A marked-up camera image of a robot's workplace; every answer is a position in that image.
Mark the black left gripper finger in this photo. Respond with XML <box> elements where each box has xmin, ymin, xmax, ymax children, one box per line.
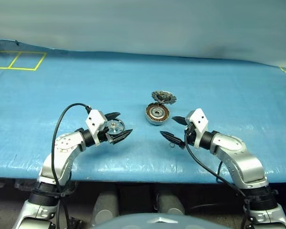
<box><xmin>106</xmin><ymin>129</ymin><xmax>134</xmax><ymax>146</ymax></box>
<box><xmin>105</xmin><ymin>112</ymin><xmax>121</xmax><ymax>121</ymax></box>

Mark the grey robot torso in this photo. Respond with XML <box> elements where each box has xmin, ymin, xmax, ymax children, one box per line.
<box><xmin>90</xmin><ymin>213</ymin><xmax>198</xmax><ymax>229</ymax></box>

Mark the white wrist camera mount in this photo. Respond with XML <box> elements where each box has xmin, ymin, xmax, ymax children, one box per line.
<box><xmin>85</xmin><ymin>109</ymin><xmax>108</xmax><ymax>146</ymax></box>
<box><xmin>184</xmin><ymin>108</ymin><xmax>210</xmax><ymax>149</ymax></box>

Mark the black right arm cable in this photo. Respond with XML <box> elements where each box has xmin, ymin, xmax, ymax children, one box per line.
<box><xmin>184</xmin><ymin>132</ymin><xmax>253</xmax><ymax>229</ymax></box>

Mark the blue table cover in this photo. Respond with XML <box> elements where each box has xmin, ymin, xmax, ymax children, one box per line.
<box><xmin>0</xmin><ymin>39</ymin><xmax>286</xmax><ymax>184</ymax></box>

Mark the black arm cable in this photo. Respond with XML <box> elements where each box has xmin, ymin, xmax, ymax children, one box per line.
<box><xmin>51</xmin><ymin>103</ymin><xmax>92</xmax><ymax>229</ymax></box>
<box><xmin>184</xmin><ymin>132</ymin><xmax>253</xmax><ymax>229</ymax></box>

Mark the grey rounded robot leg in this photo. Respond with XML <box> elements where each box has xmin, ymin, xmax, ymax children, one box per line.
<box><xmin>92</xmin><ymin>190</ymin><xmax>120</xmax><ymax>226</ymax></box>
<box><xmin>156</xmin><ymin>190</ymin><xmax>185</xmax><ymax>215</ymax></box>

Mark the silver toothed gear plate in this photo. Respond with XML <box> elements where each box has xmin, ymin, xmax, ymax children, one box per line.
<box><xmin>150</xmin><ymin>90</ymin><xmax>177</xmax><ymax>105</ymax></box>

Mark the motor stator with copper windings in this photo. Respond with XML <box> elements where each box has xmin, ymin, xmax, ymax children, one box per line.
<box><xmin>145</xmin><ymin>101</ymin><xmax>170</xmax><ymax>125</ymax></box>

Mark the small silver round disc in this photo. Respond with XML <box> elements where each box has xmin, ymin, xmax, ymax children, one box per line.
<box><xmin>104</xmin><ymin>118</ymin><xmax>125</xmax><ymax>136</ymax></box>

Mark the small black block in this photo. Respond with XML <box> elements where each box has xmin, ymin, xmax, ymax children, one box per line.
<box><xmin>70</xmin><ymin>216</ymin><xmax>83</xmax><ymax>229</ymax></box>

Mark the white backdrop sheet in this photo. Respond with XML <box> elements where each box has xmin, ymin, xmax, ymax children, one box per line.
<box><xmin>0</xmin><ymin>0</ymin><xmax>286</xmax><ymax>70</ymax></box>

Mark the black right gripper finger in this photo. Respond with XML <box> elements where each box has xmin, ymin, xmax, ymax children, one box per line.
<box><xmin>159</xmin><ymin>130</ymin><xmax>185</xmax><ymax>150</ymax></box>
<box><xmin>172</xmin><ymin>116</ymin><xmax>188</xmax><ymax>126</ymax></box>

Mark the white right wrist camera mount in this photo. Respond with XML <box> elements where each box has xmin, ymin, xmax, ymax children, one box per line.
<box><xmin>184</xmin><ymin>108</ymin><xmax>210</xmax><ymax>149</ymax></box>

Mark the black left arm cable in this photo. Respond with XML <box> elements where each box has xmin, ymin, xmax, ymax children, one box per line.
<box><xmin>51</xmin><ymin>103</ymin><xmax>92</xmax><ymax>229</ymax></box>

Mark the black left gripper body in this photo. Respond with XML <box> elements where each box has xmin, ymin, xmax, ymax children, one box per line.
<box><xmin>99</xmin><ymin>114</ymin><xmax>114</xmax><ymax>146</ymax></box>

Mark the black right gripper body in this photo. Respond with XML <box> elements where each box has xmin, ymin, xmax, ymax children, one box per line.
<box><xmin>184</xmin><ymin>121</ymin><xmax>197</xmax><ymax>146</ymax></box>

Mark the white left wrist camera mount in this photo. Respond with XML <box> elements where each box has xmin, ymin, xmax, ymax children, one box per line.
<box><xmin>85</xmin><ymin>109</ymin><xmax>108</xmax><ymax>146</ymax></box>

